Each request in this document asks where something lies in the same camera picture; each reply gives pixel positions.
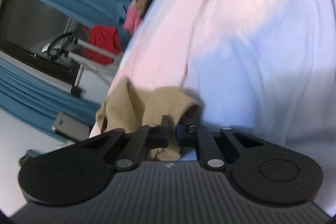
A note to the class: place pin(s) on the left blue curtain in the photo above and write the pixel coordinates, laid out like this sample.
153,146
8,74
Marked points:
37,103

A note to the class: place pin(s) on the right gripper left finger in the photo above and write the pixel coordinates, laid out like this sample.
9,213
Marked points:
77,173

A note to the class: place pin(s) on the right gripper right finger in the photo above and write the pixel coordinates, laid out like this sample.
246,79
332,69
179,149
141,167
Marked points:
258,169

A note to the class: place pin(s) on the pastel tie-dye bed duvet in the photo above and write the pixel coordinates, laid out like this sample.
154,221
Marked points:
263,65

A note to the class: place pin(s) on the silver tripod with phone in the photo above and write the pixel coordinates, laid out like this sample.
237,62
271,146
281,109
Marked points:
68,45

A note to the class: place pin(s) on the pink garment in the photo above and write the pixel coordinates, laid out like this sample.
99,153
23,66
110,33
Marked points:
132,20

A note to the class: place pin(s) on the black and white chair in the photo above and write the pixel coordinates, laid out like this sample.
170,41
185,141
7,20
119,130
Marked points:
71,128

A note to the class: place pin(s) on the dark window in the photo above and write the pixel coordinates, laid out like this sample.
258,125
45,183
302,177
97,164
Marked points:
27,26

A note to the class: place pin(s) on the red garment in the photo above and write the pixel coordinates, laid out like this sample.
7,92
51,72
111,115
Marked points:
106,38

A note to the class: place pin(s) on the tan t-shirt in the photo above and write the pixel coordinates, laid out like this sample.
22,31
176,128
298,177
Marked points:
128,107

